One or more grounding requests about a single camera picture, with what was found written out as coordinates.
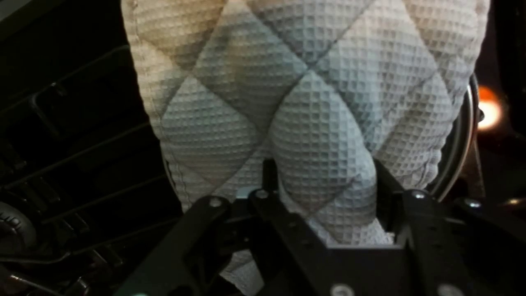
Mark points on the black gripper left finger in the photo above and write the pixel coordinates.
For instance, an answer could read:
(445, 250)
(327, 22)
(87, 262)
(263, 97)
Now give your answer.
(296, 247)

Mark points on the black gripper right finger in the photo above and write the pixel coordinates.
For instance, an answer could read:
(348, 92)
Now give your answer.
(449, 247)

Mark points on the glass pan lid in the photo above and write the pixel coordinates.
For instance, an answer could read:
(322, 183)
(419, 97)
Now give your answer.
(460, 153)

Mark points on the white cloth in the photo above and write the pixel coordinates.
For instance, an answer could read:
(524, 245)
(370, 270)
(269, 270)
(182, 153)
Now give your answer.
(306, 109)

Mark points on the black gas stove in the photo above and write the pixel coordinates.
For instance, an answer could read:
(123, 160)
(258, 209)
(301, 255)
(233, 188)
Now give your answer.
(66, 165)

